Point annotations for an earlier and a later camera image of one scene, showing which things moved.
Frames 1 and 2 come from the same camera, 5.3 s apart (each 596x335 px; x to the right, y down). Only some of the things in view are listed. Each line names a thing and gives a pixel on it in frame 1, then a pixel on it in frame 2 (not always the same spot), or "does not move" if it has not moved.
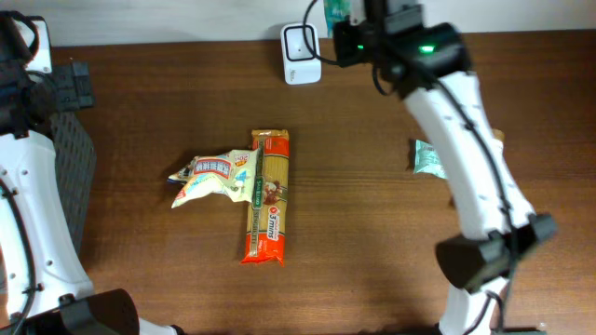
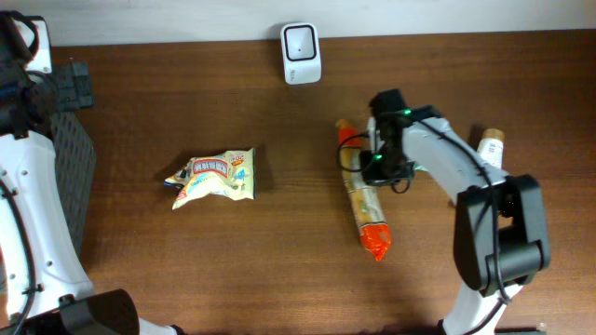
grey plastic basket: x=76 y=161 does not move
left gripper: x=75 y=82 does not move
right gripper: x=340 y=37 -> x=372 y=176
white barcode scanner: x=301 y=65 does not move
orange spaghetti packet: x=266 y=229 -> x=362 y=195
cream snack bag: x=207 y=176 does not move
